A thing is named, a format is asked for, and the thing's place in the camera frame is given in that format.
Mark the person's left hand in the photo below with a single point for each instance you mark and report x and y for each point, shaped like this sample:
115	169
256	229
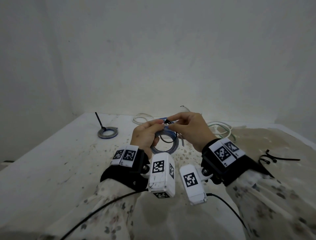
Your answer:
143	136

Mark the person's right hand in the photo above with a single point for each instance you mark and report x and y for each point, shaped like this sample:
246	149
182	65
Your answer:
195	128

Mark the person's left forearm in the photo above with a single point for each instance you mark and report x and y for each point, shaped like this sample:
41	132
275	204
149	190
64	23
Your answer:
98	215

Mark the person's right forearm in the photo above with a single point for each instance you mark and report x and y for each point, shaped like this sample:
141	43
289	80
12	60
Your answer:
271	205

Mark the black left wristband with markers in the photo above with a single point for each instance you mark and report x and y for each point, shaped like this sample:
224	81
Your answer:
123	175

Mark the black wristband with markers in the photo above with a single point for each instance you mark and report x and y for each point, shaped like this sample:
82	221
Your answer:
123	175
242	168

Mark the black right wristband with markers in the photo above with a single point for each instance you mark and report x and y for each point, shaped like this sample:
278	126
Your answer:
242	168

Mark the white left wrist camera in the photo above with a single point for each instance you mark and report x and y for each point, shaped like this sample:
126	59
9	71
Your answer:
158	183

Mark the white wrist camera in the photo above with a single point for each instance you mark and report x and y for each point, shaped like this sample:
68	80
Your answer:
158	183
195	192

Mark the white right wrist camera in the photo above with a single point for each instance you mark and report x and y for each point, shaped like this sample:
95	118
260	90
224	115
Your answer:
195	192

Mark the black left camera lead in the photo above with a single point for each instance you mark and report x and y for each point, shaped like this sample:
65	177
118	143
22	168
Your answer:
118	196

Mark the black camera lead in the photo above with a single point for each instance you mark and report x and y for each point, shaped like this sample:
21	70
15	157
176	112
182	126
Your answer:
118	196
227	202

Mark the black right camera lead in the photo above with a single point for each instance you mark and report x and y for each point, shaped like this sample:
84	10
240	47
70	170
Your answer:
227	202

